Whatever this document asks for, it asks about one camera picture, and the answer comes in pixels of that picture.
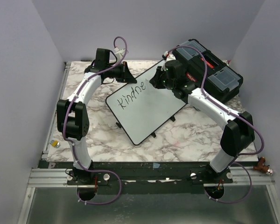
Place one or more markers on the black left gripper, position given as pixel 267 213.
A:
pixel 129 77

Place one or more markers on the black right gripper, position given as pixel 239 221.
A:
pixel 155 80

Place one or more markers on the white framed whiteboard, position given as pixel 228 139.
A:
pixel 140 108

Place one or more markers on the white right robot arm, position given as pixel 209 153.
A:
pixel 237 127

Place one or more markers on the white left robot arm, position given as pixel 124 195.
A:
pixel 72 115

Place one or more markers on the yellow small object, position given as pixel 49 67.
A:
pixel 55 143

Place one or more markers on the copper pipe fitting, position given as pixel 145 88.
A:
pixel 262 167

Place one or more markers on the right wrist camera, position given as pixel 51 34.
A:
pixel 167 56

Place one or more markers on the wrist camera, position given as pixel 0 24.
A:
pixel 167 56
pixel 120 53

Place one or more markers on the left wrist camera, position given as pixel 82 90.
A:
pixel 120 53

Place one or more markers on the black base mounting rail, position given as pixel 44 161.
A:
pixel 134 177

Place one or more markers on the aluminium frame rail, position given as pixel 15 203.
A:
pixel 47 144

